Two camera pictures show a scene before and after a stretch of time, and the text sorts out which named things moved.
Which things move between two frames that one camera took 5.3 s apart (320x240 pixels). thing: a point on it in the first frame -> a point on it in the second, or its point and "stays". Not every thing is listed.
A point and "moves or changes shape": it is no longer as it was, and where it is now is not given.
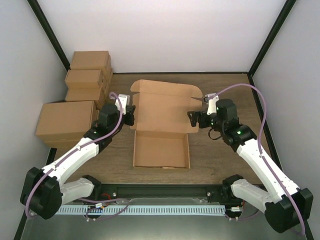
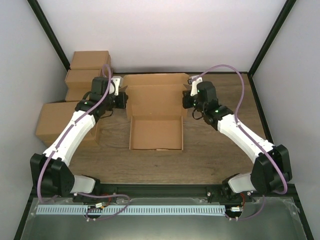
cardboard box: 162,126 moves or changes shape
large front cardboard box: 65,121 stays
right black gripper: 194,121 -> 186,104
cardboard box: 91,60 stays
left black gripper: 130,109 -> 124,97
